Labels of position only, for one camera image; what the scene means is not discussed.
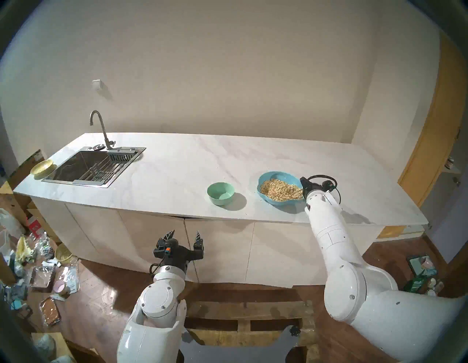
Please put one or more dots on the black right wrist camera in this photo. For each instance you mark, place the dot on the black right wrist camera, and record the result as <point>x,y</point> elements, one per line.
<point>329,184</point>

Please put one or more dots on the wooden pallet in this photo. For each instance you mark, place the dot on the wooden pallet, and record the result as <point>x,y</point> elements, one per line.
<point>248,311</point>

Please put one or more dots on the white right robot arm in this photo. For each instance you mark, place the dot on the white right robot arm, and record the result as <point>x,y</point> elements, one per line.
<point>332,234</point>

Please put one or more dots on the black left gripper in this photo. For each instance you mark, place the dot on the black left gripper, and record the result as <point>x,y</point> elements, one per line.
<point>180,256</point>

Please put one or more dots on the mint green bowl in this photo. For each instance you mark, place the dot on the mint green bowl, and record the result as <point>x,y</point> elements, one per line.
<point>220,195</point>

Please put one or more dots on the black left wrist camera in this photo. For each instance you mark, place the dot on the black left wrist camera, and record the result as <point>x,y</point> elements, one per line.
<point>162,247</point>

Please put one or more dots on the black plate knob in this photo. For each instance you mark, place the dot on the black plate knob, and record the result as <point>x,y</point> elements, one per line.
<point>294,330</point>

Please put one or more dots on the pink cup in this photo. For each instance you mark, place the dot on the pink cup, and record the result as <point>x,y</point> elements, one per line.
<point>60,287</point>

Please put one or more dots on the yellow dish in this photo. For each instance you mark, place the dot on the yellow dish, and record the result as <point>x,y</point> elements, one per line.
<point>41,167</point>

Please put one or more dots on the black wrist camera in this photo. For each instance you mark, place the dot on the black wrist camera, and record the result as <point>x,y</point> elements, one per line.
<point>329,184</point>
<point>162,247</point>

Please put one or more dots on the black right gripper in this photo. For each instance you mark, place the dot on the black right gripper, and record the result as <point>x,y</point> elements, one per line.
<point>306,186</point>

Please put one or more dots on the metal spoon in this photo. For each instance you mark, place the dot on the metal spoon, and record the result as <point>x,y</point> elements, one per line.
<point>297,191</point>

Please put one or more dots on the small jar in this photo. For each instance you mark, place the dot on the small jar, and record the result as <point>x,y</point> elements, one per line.
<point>449,163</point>

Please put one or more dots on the white counter cabinet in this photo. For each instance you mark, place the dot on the white counter cabinet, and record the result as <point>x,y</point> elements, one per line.
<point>226,249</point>

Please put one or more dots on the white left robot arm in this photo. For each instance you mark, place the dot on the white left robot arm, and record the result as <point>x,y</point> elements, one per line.
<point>161,303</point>

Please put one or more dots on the yellow bag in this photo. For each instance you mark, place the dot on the yellow bag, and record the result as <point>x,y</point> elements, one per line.
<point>23,250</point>

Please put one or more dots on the blue scalloped bowl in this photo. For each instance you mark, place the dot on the blue scalloped bowl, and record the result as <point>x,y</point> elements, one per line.
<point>267,176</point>

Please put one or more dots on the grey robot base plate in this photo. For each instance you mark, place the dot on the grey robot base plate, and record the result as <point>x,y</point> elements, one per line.
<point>237,353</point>

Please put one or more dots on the stainless steel sink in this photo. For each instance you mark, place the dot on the stainless steel sink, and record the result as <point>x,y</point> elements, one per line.
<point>78,166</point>

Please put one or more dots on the plastic tray with food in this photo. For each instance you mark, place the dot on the plastic tray with food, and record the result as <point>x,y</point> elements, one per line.
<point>50,311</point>

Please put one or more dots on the large cereal heap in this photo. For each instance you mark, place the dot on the large cereal heap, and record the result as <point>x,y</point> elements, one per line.
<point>279,190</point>

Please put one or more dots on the orange wooden door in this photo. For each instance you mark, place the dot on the orange wooden door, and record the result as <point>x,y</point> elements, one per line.
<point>435,139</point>

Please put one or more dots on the steel gooseneck faucet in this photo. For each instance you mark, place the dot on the steel gooseneck faucet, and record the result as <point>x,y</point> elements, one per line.
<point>104,130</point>

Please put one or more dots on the clear plastic tray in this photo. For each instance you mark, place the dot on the clear plastic tray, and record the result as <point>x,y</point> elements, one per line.
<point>42,277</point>

